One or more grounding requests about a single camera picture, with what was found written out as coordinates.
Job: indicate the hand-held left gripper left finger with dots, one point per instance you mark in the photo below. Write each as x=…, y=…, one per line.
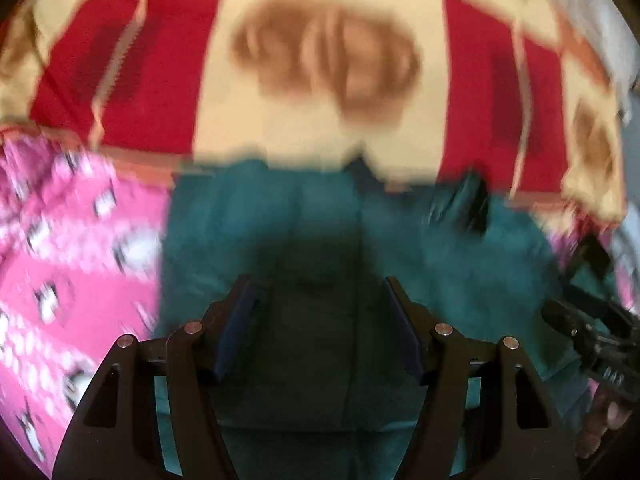
x=235, y=332

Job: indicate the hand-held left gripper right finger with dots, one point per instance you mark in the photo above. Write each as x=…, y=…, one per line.
x=407, y=332

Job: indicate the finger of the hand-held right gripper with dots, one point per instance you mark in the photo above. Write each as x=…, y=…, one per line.
x=562, y=317

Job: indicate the dark teal padded jacket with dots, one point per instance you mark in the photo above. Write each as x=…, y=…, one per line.
x=320, y=240

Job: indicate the person's right hand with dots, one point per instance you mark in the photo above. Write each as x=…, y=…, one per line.
x=602, y=420

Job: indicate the pink penguin print blanket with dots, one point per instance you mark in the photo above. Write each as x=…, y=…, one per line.
x=75, y=280

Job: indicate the red checked rose print pillow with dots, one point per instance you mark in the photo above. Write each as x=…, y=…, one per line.
x=320, y=60

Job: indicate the white embossed cloth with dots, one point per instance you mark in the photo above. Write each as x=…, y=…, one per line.
x=607, y=25

